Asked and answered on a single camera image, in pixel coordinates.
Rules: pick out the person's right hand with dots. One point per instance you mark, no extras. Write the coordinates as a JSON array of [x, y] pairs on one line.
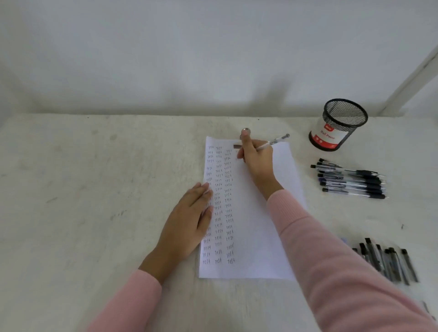
[[261, 164]]

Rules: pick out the person's left hand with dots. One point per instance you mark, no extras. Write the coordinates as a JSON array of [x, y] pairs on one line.
[[184, 225]]

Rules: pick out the person's left fingers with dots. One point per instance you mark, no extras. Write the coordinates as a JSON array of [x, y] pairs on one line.
[[202, 200]]

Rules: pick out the person's right fingers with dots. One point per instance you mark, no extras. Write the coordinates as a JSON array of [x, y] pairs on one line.
[[246, 140]]

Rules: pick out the clear white ballpoint pen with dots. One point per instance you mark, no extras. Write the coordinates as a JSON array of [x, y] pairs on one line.
[[278, 140]]

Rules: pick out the white paper sheet with writing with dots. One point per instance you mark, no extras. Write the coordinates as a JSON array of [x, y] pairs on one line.
[[248, 239]]

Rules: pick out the person's left forearm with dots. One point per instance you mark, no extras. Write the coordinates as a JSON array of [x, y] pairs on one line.
[[133, 301]]

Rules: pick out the person's right forearm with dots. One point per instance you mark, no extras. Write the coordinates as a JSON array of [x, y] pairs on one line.
[[328, 270]]

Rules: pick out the black mesh pen holder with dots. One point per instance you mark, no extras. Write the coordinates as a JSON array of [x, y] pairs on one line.
[[329, 136]]

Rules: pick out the row of black-grip ballpoint pens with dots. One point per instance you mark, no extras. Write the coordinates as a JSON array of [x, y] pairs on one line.
[[356, 179]]

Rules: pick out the pile of clear black-capped pens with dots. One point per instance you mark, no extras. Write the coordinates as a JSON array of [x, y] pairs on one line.
[[390, 261]]

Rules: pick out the white frame post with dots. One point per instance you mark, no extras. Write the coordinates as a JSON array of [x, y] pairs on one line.
[[409, 82]]

